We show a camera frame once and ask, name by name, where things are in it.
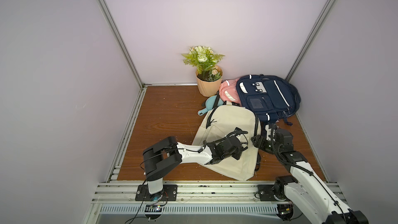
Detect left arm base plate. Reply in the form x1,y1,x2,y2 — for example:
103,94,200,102
135,184,178,202

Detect pink backpack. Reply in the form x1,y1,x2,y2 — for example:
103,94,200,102
219,79,241,105

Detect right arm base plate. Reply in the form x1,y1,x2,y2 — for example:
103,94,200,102
257,184,290,202

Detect cream white backpack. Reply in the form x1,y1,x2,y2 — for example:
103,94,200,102
192,105,261,181

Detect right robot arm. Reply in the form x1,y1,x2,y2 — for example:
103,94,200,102
251,124,369,224

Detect teal plastic paddle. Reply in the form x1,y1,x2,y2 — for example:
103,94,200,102
198,95,224,116

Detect aluminium front rail frame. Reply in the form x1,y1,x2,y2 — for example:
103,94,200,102
83,181,282,224

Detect beige plant pot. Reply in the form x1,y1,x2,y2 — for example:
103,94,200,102
195,65,223,97

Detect artificial green flowering plant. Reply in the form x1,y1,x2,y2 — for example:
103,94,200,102
182,46,224,82

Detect navy blue backpack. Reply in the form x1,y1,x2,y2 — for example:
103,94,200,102
236,74,301,126

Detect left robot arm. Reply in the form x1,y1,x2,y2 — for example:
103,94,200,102
140,128,248,195

